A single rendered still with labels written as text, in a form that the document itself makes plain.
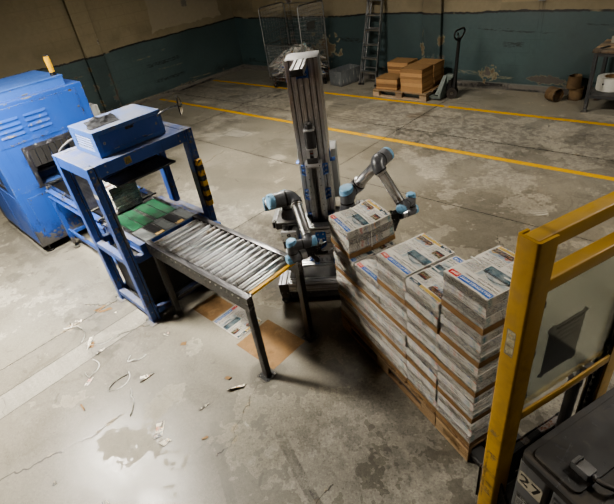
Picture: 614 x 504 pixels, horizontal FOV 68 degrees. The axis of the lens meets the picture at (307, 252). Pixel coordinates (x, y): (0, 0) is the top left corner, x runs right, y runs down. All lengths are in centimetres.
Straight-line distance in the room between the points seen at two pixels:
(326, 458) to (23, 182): 454
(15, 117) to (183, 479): 423
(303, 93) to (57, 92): 332
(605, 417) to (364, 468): 139
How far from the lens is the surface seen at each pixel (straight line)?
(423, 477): 310
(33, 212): 621
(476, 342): 239
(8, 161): 602
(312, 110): 365
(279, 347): 383
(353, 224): 317
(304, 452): 321
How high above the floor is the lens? 271
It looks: 34 degrees down
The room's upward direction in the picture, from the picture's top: 9 degrees counter-clockwise
